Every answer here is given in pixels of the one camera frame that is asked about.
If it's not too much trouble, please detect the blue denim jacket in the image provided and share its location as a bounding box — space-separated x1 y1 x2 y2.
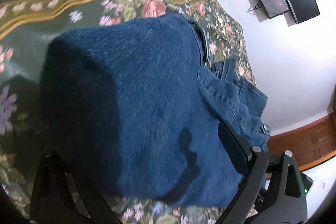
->
41 12 270 207

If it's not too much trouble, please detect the wooden wardrobe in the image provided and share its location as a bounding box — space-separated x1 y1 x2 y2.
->
268 102 335 171

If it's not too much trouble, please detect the floral bedspread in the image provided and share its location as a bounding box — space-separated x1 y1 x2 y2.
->
1 0 255 220

